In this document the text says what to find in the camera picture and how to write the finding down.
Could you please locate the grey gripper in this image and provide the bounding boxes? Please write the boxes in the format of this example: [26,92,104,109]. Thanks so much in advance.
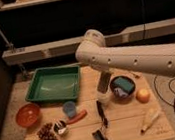
[96,72,111,128]

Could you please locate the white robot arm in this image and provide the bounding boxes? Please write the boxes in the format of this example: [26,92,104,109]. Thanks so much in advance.
[75,29,175,101]

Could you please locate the blue paper cup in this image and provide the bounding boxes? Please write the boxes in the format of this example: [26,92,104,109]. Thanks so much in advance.
[62,101,77,118]

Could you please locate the small black white eraser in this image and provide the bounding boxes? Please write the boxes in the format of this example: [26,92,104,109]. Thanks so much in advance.
[53,121,68,136]

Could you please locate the orange carrot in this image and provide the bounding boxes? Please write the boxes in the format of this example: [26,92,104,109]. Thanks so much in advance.
[67,110,88,125]

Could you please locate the grey cloth in bowl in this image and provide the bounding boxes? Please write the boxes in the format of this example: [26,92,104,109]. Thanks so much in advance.
[114,87,128,99]

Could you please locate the teal sponge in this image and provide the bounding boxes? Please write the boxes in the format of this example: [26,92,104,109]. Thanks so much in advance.
[114,77,134,93]

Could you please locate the orange fruit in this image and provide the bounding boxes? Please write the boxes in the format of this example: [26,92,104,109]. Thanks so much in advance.
[135,88,151,103]

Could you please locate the green plastic tray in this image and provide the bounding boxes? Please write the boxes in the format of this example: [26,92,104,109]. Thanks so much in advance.
[26,65,81,103]

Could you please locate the bunch of dark grapes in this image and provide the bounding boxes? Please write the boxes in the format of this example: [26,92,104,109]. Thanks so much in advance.
[37,123,58,140]

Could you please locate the orange bowl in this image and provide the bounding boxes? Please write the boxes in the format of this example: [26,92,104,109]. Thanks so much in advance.
[15,103,41,128]

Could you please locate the white metal shelf beam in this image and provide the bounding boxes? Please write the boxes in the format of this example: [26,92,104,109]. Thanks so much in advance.
[2,18,175,66]

